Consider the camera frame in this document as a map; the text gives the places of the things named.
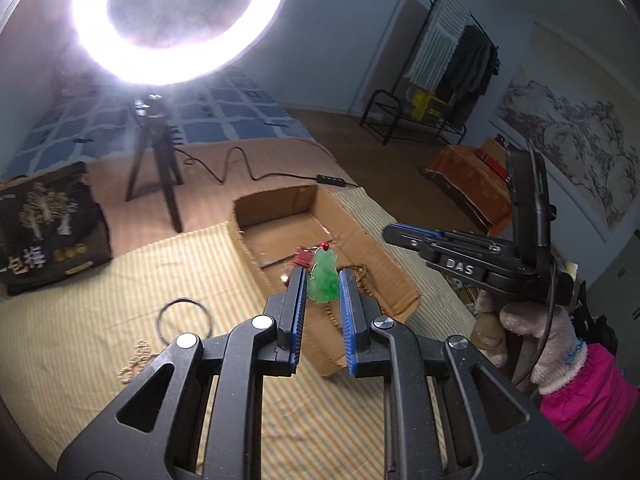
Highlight black bangle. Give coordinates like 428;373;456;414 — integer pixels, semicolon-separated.
156;298;214;349

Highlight dark hanging clothes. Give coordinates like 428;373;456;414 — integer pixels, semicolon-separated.
440;24;501;130

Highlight person's right hand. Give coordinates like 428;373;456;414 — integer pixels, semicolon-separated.
472;290;590;397

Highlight red box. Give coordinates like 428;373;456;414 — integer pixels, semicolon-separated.
475;136;512;169

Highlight blue checked blanket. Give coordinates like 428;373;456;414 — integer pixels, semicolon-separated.
0;66;307;181

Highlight person's right forearm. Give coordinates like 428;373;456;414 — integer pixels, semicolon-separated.
537;344;635;465

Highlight black cable remote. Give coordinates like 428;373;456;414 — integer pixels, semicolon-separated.
316;174;361;189

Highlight tan bed sheet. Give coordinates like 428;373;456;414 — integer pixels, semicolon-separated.
82;132;362;257

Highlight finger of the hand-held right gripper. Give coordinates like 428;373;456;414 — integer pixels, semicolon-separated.
382;226;443;262
395;223;503;253

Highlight cardboard box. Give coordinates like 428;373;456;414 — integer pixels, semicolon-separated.
230;185;422;379

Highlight brown bead necklace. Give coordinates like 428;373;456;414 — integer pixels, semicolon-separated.
325;264;375;333

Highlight wooden door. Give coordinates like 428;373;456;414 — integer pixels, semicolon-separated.
347;0;432;117

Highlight black tripod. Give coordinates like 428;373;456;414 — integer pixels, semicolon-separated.
124;92;186;234

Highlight black printed bag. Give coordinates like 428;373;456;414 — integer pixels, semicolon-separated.
0;161;114;297

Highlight pearl bracelet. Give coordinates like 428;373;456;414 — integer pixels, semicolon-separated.
116;339;154;387

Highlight black power cable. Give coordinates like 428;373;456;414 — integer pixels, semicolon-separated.
169;132;321;184

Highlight landscape wall painting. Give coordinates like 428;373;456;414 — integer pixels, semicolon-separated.
489;24;640;235

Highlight green jade pendant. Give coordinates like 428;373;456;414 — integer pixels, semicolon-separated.
306;242;341;305

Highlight black clothes rack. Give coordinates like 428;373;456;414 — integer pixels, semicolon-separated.
360;0;501;147

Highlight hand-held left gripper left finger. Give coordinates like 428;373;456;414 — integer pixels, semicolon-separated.
57;266;308;480

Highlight ring light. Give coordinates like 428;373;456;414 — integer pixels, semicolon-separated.
70;0;294;87

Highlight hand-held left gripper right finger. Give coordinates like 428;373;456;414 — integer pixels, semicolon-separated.
338;267;587;480

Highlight yellow striped cloth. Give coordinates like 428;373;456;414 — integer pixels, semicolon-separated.
0;187;477;480

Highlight striped hanging towel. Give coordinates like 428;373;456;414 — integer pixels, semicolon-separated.
404;0;472;87

